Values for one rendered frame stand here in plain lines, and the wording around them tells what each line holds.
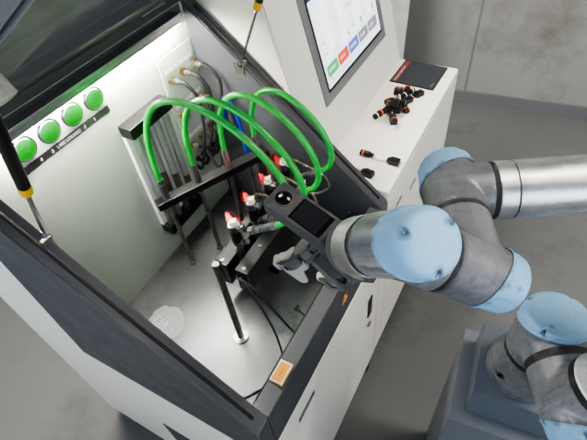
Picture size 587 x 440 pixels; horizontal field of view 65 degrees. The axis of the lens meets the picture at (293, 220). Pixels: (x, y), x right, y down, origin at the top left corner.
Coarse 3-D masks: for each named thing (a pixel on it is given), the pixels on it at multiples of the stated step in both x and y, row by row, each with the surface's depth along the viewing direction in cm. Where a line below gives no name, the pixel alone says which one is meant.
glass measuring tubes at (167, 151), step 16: (160, 96) 112; (144, 112) 108; (160, 112) 110; (128, 128) 104; (160, 128) 112; (128, 144) 108; (144, 144) 112; (160, 144) 116; (176, 144) 120; (144, 160) 111; (160, 160) 116; (176, 160) 125; (144, 176) 116; (176, 176) 124; (160, 192) 120; (176, 208) 128; (192, 208) 133
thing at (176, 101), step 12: (156, 108) 91; (192, 108) 85; (204, 108) 84; (144, 120) 95; (216, 120) 84; (144, 132) 98; (240, 132) 84; (252, 144) 84; (264, 156) 85; (156, 168) 108; (276, 168) 86; (156, 180) 110; (276, 228) 99
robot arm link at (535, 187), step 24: (432, 168) 59; (456, 168) 58; (480, 168) 57; (504, 168) 57; (528, 168) 56; (552, 168) 56; (576, 168) 55; (432, 192) 57; (456, 192) 55; (480, 192) 56; (504, 192) 56; (528, 192) 56; (552, 192) 55; (576, 192) 55; (504, 216) 58; (528, 216) 58
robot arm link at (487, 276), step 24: (456, 216) 53; (480, 216) 53; (480, 240) 50; (480, 264) 48; (504, 264) 49; (456, 288) 48; (480, 288) 48; (504, 288) 48; (528, 288) 50; (504, 312) 51
